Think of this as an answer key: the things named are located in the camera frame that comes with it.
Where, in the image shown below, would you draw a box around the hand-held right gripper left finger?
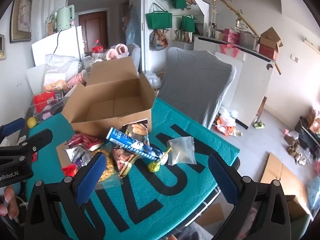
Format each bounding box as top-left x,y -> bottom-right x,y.
24,152 -> 108,240

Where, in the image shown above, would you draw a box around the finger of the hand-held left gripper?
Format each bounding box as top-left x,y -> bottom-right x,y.
0,118 -> 27,146
0,129 -> 54,167

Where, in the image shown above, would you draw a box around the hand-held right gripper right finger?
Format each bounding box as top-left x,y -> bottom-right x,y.
207,153 -> 292,240

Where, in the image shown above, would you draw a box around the yellow snack bag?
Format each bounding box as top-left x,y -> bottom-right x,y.
96,149 -> 121,188

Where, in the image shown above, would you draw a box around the tan paper box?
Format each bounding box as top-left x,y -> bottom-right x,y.
56,142 -> 75,168

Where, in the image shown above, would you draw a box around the silver purple snack packet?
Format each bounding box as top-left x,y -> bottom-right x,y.
64,145 -> 94,168

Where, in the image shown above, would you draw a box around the brown snack packet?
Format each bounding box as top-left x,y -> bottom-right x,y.
111,119 -> 150,178

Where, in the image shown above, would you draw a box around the red snack packet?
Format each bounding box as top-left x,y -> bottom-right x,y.
68,134 -> 105,152

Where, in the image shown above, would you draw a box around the clear zip bag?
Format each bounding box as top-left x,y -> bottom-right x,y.
167,136 -> 197,166

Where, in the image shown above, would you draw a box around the blue tablet tube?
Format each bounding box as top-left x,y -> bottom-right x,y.
107,127 -> 169,165

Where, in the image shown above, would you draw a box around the brown cardboard box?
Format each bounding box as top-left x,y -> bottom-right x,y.
61,56 -> 157,140

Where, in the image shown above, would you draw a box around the green lollipop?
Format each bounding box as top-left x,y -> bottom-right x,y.
147,147 -> 173,173

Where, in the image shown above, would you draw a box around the person's left hand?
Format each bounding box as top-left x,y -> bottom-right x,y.
0,185 -> 19,221

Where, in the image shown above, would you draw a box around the small red wrapper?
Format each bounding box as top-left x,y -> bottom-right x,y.
62,164 -> 78,177

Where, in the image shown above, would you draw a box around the clear plastic bin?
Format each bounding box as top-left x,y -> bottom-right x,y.
29,90 -> 71,124

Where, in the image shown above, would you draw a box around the teal printed mat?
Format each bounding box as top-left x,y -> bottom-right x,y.
25,97 -> 240,240

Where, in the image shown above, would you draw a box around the large red packet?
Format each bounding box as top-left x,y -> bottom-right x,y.
33,92 -> 58,112

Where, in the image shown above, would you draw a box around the pile of crumpled wrappers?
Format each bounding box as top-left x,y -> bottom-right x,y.
215,106 -> 243,137

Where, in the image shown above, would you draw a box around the flat cardboard sheet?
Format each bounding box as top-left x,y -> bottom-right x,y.
260,152 -> 311,221

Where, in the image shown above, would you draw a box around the clear bag of chips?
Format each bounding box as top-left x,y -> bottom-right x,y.
44,54 -> 80,92

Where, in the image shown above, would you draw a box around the pink paper cups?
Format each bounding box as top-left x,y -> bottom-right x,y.
67,70 -> 88,89

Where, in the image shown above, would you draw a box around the brown boots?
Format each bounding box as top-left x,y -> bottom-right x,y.
285,129 -> 301,155

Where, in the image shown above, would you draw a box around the small framed picture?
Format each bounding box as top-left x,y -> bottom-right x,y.
0,34 -> 6,60

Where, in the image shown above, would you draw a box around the black crate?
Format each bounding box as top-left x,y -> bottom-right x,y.
295,116 -> 320,155

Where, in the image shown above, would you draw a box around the white cabinet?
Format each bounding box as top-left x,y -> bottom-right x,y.
194,35 -> 274,129

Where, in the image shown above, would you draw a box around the grey covered chair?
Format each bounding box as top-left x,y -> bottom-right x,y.
158,47 -> 237,129
125,43 -> 142,73

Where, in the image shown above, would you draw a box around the white fridge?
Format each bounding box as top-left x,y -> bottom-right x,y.
31,26 -> 84,68

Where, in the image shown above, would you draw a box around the red cola bottle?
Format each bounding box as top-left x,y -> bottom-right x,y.
92,39 -> 103,55

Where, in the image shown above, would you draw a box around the gold framed picture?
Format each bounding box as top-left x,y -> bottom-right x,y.
10,0 -> 33,43

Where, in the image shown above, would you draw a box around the crumpled clear plastic bags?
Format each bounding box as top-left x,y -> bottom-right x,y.
145,71 -> 163,89

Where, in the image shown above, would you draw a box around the mint green kettle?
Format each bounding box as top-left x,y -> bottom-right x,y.
57,5 -> 75,32

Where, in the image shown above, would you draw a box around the brown door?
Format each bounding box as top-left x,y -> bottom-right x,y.
79,10 -> 108,53

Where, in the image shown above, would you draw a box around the open cardboard carton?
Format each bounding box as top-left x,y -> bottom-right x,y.
257,27 -> 284,60

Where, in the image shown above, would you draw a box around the grey storage container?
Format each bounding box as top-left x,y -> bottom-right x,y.
239,31 -> 259,50

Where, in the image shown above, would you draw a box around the pink gift box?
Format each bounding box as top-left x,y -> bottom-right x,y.
223,28 -> 240,43

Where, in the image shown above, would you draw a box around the blue plastic bag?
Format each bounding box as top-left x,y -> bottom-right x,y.
125,5 -> 140,45

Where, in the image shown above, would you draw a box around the patterned shopping bag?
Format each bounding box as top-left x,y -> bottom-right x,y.
149,29 -> 168,52

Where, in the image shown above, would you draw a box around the tall glass bottle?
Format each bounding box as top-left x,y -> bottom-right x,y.
211,0 -> 218,38

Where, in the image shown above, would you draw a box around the large green tote bag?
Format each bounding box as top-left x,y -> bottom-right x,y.
146,3 -> 173,29

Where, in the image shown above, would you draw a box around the bamboo pole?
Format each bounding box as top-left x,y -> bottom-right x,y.
206,0 -> 282,75

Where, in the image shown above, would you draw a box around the black power cable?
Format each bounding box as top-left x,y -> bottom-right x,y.
53,29 -> 63,55

